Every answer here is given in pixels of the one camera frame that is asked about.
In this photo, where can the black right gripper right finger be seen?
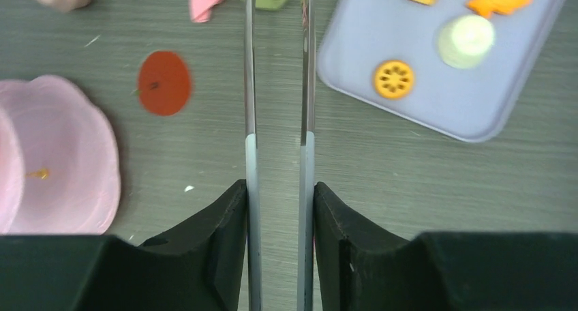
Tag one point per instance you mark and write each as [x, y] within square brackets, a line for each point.
[362, 266]

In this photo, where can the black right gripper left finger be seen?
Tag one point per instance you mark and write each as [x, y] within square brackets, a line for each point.
[195, 265]

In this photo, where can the metal serving tongs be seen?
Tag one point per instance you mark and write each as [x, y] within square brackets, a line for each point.
[305, 273]

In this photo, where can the pink three-tier dessert stand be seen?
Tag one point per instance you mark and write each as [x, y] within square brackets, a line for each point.
[59, 160]

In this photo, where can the white round cake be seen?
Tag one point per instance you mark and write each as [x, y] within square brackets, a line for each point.
[465, 41]

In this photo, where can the orange lotus-root cookie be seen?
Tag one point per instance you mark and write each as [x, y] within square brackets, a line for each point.
[393, 79]

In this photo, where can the red round coaster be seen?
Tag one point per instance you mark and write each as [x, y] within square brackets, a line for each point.
[164, 83]

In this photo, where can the lavender serving tray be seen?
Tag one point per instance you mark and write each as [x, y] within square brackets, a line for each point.
[471, 105]

